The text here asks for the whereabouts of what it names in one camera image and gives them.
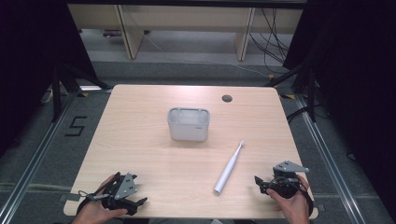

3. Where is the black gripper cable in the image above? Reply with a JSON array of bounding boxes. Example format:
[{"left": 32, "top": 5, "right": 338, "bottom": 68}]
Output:
[{"left": 298, "top": 184, "right": 315, "bottom": 218}]

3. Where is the white electric toothbrush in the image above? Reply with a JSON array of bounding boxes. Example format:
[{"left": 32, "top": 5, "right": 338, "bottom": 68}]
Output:
[{"left": 213, "top": 139, "right": 247, "bottom": 196}]

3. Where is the bundle of black cables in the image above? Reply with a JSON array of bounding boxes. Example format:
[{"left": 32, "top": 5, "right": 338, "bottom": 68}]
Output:
[{"left": 248, "top": 7, "right": 291, "bottom": 75}]

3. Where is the person's right hand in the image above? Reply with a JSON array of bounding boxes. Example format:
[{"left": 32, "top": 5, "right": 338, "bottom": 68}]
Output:
[{"left": 265, "top": 174, "right": 312, "bottom": 224}]

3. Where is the beige wooden desk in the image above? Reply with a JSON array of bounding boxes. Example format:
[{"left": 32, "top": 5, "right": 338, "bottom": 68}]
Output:
[{"left": 67, "top": 3, "right": 304, "bottom": 62}]

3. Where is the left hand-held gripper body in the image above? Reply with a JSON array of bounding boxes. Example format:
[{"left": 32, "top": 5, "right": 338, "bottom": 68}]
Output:
[{"left": 92, "top": 172, "right": 140, "bottom": 211}]

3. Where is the silver metal floor rail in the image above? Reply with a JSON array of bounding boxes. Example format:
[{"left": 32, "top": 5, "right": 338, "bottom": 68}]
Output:
[
  {"left": 293, "top": 92, "right": 370, "bottom": 224},
  {"left": 0, "top": 90, "right": 80, "bottom": 224}
]

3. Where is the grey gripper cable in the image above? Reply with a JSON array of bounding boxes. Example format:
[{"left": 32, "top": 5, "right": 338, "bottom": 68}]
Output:
[{"left": 78, "top": 189, "right": 110, "bottom": 202}]

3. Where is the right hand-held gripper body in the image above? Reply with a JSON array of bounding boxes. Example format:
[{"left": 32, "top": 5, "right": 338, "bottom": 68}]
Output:
[{"left": 266, "top": 160, "right": 310, "bottom": 200}]

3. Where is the white plastic holder box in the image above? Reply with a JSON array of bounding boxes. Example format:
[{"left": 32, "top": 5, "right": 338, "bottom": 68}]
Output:
[{"left": 166, "top": 106, "right": 211, "bottom": 143}]

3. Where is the black metal stand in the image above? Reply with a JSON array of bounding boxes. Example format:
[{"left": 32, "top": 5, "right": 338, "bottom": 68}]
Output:
[
  {"left": 50, "top": 62, "right": 113, "bottom": 123},
  {"left": 264, "top": 60, "right": 318, "bottom": 123}
]

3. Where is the black curtain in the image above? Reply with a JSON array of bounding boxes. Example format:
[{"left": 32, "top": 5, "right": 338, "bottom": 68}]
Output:
[
  {"left": 282, "top": 0, "right": 396, "bottom": 216},
  {"left": 0, "top": 0, "right": 101, "bottom": 157}
]

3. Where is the thin white floor cable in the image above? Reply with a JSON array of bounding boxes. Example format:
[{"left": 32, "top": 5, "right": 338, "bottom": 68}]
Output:
[{"left": 183, "top": 58, "right": 273, "bottom": 79}]

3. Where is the person's left hand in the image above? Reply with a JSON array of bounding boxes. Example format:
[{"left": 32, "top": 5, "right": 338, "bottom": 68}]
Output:
[{"left": 70, "top": 174, "right": 129, "bottom": 224}]

